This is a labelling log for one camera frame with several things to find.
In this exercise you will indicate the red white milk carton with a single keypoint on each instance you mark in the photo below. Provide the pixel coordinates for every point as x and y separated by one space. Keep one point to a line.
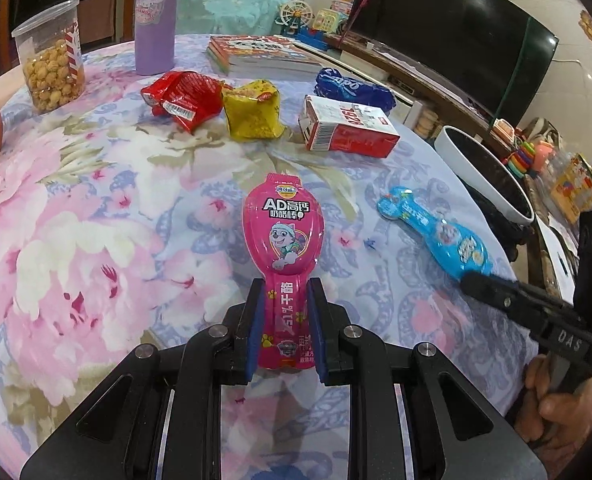
351 130

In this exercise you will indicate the yellow orange toy box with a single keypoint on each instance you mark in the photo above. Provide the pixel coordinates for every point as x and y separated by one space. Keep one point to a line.
573 187

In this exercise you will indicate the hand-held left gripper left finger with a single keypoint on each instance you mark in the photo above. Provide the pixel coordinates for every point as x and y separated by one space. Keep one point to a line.
255 330

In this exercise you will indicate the red snack packet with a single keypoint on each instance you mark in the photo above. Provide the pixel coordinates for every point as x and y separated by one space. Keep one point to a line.
185 95

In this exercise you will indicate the blue snack packet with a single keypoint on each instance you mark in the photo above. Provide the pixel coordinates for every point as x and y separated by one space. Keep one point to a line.
346 85

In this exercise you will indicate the clear jar of snack balls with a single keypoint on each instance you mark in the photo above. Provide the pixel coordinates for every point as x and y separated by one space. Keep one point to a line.
50 70

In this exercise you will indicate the colourful book stack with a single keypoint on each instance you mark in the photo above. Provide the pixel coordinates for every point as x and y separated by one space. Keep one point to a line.
261 52

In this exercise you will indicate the white bin with black bag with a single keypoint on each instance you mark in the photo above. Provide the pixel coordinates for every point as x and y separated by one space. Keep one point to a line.
496 185

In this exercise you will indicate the wooden framed glass door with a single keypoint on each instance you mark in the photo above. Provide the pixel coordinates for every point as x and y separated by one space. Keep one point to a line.
100 10

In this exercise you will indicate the blue cheese stick wrapper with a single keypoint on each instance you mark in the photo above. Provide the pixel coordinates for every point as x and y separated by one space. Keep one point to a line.
426 225

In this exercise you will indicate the white television cabinet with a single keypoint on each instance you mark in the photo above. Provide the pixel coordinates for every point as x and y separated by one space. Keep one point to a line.
401 92

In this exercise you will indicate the yellow round container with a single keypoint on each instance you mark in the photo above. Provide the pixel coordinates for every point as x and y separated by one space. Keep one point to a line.
426 124

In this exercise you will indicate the gold red paper cutout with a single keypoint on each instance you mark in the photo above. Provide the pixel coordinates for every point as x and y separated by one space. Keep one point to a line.
591 29

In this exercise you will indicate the toy ferris wheel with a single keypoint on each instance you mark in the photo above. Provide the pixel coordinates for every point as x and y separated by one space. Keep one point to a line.
293 12

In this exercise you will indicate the pink rod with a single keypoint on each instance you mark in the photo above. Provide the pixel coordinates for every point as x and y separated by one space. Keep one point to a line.
371 2

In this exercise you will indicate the purple thermos bottle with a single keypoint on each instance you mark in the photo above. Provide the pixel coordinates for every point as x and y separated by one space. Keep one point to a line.
156 35

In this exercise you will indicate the yellow snack packet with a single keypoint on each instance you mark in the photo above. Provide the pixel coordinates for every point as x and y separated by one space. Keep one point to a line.
253 112

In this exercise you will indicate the black flat television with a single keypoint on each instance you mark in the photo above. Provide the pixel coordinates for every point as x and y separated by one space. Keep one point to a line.
451 25

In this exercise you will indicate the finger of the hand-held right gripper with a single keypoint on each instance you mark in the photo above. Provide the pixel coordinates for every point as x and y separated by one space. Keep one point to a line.
491 292

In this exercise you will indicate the green rod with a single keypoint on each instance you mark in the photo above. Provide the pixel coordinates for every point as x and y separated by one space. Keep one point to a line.
513 65

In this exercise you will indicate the teal cloth cover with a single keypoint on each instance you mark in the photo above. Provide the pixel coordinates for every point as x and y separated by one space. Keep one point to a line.
225 5

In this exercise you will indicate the colourful toy house box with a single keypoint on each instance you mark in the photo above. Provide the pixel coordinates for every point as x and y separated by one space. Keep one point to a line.
326 22

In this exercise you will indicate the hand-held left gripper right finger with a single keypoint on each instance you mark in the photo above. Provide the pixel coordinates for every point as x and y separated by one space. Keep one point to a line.
322 330

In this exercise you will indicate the person's right hand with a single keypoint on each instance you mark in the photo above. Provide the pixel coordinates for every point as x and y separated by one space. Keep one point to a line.
561 410

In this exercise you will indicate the beige bag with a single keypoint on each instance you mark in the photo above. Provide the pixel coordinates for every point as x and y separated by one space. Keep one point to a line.
541 129

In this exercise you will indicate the pink cheese stick wrapper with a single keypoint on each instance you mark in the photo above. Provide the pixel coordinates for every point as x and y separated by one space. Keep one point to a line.
283 240

